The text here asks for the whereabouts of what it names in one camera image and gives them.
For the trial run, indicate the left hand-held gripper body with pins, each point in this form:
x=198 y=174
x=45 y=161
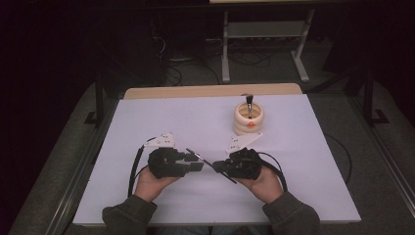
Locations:
x=163 y=163

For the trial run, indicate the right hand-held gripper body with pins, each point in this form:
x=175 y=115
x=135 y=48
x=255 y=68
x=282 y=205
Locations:
x=244 y=163

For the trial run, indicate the cream ribbed brush holder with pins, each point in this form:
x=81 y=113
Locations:
x=243 y=125

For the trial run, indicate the black makeup brush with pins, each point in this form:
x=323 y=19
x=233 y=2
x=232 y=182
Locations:
x=249 y=106

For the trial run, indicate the person's left hand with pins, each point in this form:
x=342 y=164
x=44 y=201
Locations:
x=150 y=187

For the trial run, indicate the person's right hand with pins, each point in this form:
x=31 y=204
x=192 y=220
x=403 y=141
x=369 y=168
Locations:
x=266 y=187

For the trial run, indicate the white table cover board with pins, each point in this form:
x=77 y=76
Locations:
x=195 y=117

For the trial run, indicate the wooden table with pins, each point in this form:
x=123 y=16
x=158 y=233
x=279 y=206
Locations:
x=212 y=90

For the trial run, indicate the black metal stand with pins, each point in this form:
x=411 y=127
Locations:
x=99 y=104
x=368 y=104

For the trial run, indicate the aluminium rail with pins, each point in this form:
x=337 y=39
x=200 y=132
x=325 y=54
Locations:
x=81 y=169
x=388 y=156

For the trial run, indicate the grey metal desk frame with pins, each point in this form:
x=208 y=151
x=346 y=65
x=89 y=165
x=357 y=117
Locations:
x=264 y=29

